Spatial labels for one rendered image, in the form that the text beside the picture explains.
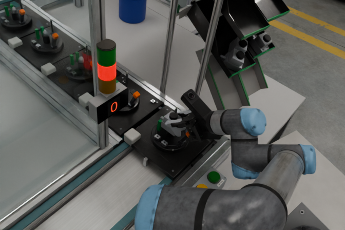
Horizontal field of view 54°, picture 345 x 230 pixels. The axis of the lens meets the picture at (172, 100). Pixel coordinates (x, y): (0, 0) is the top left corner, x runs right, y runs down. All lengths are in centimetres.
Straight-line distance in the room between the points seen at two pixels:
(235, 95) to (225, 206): 87
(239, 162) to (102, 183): 49
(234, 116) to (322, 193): 61
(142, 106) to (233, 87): 37
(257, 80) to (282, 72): 187
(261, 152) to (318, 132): 204
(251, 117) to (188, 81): 77
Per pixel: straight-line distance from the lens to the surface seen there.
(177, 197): 59
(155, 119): 129
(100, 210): 114
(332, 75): 361
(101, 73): 92
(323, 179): 148
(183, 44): 187
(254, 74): 149
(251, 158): 93
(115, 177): 120
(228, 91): 135
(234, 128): 94
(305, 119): 299
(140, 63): 170
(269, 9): 128
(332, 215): 141
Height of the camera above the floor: 194
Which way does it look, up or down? 45 degrees down
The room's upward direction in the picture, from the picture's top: 10 degrees clockwise
